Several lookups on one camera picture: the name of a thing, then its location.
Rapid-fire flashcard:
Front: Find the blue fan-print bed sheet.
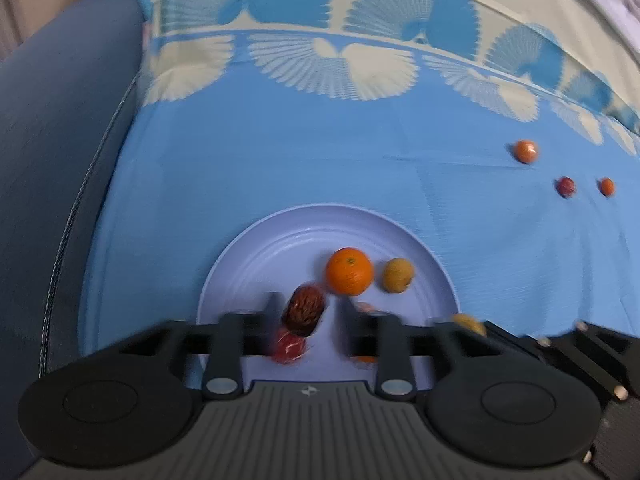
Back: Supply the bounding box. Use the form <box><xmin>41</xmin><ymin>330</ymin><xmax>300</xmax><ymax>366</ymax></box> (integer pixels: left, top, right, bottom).
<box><xmin>77</xmin><ymin>0</ymin><xmax>640</xmax><ymax>391</ymax></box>

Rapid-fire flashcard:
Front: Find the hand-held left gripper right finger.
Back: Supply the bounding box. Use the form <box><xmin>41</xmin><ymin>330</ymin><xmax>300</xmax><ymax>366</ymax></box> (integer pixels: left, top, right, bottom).
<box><xmin>336</xmin><ymin>304</ymin><xmax>541</xmax><ymax>398</ymax></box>

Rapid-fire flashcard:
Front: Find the dark red jujube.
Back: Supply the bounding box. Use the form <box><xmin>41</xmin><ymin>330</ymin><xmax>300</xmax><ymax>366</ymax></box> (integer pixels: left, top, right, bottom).
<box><xmin>281</xmin><ymin>284</ymin><xmax>327</xmax><ymax>337</ymax></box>

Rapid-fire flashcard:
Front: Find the light blue plate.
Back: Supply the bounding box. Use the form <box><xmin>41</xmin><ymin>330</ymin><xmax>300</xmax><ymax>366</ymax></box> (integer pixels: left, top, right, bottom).
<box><xmin>196</xmin><ymin>204</ymin><xmax>462</xmax><ymax>392</ymax></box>

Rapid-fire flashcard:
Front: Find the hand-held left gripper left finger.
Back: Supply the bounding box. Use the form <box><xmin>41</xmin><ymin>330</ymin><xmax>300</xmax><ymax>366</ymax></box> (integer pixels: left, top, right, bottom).
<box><xmin>80</xmin><ymin>292</ymin><xmax>281</xmax><ymax>397</ymax></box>

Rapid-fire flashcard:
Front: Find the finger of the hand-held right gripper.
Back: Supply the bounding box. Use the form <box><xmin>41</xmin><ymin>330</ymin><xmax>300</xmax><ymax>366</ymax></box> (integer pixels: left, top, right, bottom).
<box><xmin>482</xmin><ymin>321</ymin><xmax>629</xmax><ymax>407</ymax></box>
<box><xmin>550</xmin><ymin>321</ymin><xmax>640</xmax><ymax>397</ymax></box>

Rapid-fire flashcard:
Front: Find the yellowish longan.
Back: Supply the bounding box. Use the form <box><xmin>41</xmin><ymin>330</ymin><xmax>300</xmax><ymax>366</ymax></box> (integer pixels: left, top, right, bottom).
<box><xmin>382</xmin><ymin>257</ymin><xmax>416</xmax><ymax>294</ymax></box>

